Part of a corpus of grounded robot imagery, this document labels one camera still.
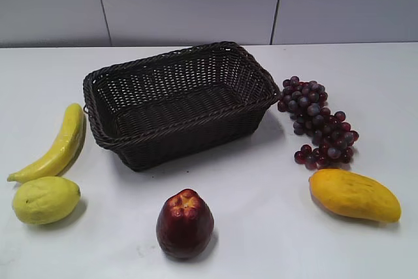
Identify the orange-yellow mango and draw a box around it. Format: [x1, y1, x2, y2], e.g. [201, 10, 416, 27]
[309, 169, 402, 223]

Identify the yellow banana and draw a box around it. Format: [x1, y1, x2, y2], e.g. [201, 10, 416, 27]
[7, 103, 86, 184]

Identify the dark woven rectangular basket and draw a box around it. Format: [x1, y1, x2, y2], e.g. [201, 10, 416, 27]
[83, 42, 280, 172]

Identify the purple grape bunch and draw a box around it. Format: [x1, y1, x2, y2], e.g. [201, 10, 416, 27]
[277, 76, 359, 170]

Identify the yellow-green lemon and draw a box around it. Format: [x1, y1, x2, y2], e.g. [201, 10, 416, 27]
[12, 176, 81, 225]

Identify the dark red apple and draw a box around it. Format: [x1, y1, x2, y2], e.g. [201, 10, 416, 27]
[156, 189, 214, 259]

